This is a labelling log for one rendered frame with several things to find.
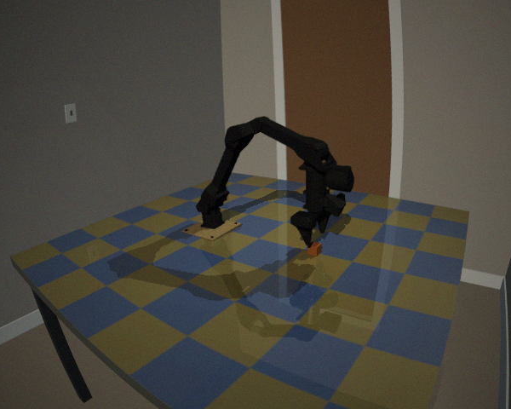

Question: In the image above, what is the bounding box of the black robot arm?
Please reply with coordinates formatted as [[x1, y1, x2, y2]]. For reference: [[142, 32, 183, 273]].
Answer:
[[196, 117, 354, 229]]

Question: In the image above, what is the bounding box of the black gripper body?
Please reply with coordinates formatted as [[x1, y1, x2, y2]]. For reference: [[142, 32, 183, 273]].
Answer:
[[291, 187, 327, 228]]

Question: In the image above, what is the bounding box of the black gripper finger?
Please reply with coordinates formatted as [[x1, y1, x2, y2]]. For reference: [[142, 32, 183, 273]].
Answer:
[[294, 225, 318, 245], [317, 211, 332, 233]]

